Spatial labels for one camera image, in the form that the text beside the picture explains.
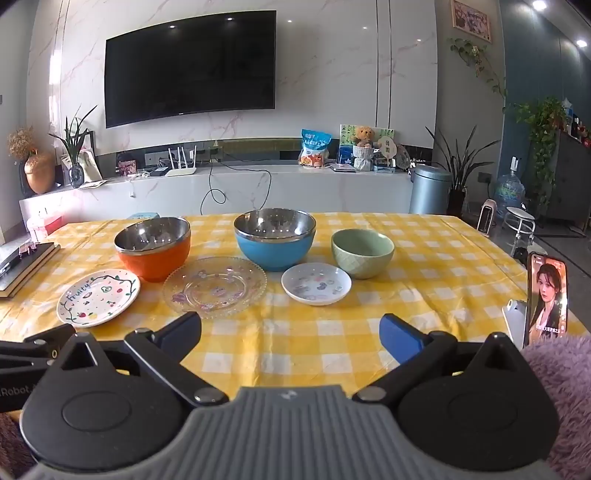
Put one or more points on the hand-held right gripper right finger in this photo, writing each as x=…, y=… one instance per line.
x=399, y=337

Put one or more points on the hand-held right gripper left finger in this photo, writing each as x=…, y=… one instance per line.
x=182, y=330

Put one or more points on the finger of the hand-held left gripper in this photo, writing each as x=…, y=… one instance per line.
x=32, y=348

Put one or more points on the clear glass patterned plate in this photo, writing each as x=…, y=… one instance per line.
x=214, y=288

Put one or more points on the orange steel-lined bowl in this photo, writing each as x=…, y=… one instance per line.
x=157, y=265

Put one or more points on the green ceramic bowl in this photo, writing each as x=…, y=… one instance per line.
x=364, y=265

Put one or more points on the white fruit-patterned plate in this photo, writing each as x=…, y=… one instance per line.
x=97, y=300

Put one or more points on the small white patterned plate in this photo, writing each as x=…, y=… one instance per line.
x=316, y=284

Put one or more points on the blue steel-lined bowl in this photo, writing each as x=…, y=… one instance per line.
x=277, y=254

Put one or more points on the black notebook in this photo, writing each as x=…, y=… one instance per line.
x=32, y=270

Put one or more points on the yellow checked tablecloth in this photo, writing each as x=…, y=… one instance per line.
x=300, y=337

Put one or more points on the silver phone stand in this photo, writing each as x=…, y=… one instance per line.
x=515, y=318

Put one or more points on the light blue plastic stool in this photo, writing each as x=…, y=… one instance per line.
x=143, y=215

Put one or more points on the red tissue box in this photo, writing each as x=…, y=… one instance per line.
x=44, y=226

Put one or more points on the small pink heater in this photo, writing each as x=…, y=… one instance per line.
x=488, y=219

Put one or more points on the grey metal trash can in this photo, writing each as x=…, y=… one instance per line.
x=429, y=191

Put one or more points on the smartphone with lit screen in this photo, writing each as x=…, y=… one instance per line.
x=547, y=300

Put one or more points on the white wifi router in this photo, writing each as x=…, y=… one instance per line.
x=181, y=170

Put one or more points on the white round stool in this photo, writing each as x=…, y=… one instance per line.
x=519, y=217

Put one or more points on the sheet of paper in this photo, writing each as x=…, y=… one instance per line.
x=92, y=184

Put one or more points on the pink photo card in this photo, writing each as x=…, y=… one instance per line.
x=127, y=167

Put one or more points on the potted snake plant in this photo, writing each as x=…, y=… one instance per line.
x=459, y=175

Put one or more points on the purple fluffy blanket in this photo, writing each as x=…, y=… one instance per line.
x=563, y=392

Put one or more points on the golden round vase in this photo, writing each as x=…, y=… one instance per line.
x=40, y=175

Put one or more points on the white marble tv console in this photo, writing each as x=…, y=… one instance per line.
x=300, y=189

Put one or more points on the silver laptop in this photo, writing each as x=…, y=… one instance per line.
x=342, y=168

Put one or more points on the blue glass vase with plant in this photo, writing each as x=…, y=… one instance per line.
x=76, y=173

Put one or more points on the white tote bag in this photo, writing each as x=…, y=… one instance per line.
x=90, y=166

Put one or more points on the wooden sign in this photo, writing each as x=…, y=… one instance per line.
x=386, y=145

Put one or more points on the green picture board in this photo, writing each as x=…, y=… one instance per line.
x=346, y=143

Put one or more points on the brown teddy bear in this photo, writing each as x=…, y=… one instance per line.
x=363, y=136

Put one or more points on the blue snack bag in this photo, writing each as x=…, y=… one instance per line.
x=315, y=150

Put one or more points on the dried flower bunch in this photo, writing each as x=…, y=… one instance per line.
x=21, y=143

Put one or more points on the dark side cabinet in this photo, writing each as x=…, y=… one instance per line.
x=572, y=184

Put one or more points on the green pothos plant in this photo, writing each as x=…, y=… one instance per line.
x=542, y=134

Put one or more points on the hanging vine plant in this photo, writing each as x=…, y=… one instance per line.
x=480, y=64

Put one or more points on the wall-mounted black television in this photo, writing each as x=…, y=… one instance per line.
x=189, y=69

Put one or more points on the framed wall picture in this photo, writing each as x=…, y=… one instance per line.
x=471, y=21

